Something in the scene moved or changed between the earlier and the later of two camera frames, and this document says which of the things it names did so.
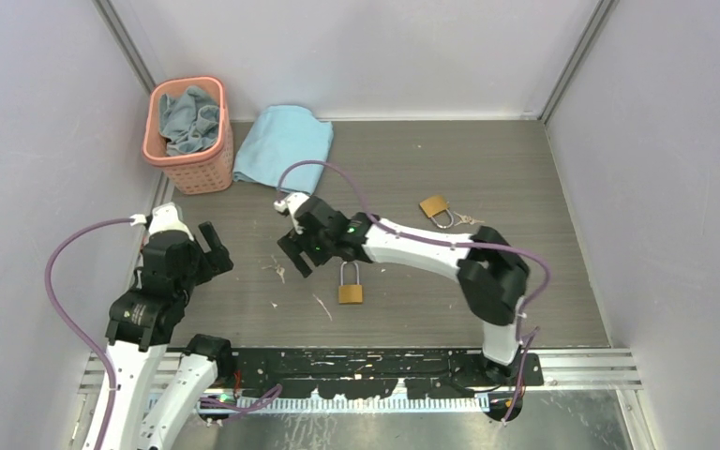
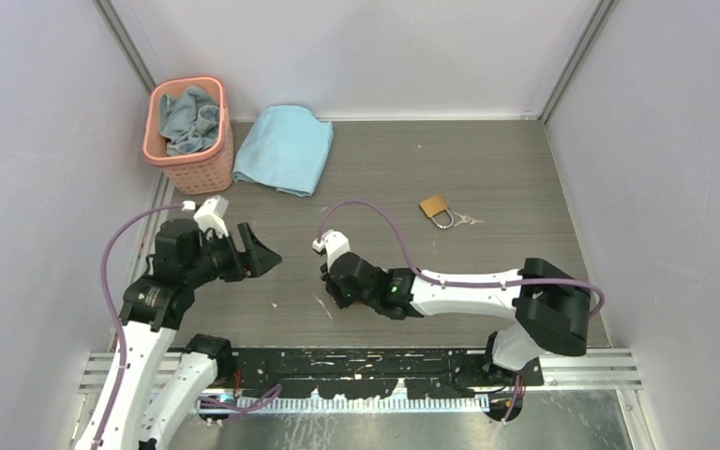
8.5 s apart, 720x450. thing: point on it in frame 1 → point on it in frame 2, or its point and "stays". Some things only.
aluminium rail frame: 581,370 stays
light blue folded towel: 278,138 stays
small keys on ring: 466,218 stays
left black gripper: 219,260 → 262,258
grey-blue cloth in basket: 188,121 stays
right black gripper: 296,243 → 332,288
